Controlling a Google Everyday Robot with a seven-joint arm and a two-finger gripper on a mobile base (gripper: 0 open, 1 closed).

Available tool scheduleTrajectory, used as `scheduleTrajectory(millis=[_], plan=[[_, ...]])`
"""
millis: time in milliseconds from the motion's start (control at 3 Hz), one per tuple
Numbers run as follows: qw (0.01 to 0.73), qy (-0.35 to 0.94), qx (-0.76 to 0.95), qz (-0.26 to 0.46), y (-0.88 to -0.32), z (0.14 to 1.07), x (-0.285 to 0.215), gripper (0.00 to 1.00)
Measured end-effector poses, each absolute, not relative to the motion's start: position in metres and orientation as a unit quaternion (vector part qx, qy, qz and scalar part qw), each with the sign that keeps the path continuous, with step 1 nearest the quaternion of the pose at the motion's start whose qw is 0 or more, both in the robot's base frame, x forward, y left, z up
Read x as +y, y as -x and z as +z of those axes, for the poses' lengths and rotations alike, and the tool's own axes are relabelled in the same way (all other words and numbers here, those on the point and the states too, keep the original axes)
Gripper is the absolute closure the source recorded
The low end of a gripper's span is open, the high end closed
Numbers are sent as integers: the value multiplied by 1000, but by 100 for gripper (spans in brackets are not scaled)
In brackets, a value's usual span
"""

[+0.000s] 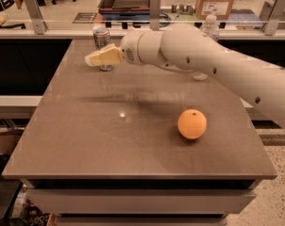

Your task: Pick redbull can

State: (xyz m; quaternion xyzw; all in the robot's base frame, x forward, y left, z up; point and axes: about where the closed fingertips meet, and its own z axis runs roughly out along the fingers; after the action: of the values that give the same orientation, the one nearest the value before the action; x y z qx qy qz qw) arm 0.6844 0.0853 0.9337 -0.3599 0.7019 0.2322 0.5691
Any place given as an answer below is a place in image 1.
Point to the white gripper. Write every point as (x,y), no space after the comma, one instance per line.
(130,50)

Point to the left metal railing post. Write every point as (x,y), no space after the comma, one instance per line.
(39,26)

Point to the cardboard box with label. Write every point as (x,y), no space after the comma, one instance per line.
(219,8)

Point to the metal railing post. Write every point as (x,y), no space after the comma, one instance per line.
(273,17)
(155,14)
(39,26)

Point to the right metal railing post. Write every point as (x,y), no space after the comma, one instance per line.
(273,17)

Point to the open grey storage crate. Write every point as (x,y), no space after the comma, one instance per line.
(126,0)

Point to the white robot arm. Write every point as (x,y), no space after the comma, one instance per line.
(184,48)

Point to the clear plastic water bottle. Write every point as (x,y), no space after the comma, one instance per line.
(211,28)

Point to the silver redbull can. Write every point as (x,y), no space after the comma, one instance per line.
(102,38)

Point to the grey table drawer base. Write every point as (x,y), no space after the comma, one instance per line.
(141,207)

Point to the middle metal railing post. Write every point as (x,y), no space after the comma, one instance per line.
(155,14)

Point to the orange fruit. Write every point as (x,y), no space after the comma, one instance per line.
(192,124)

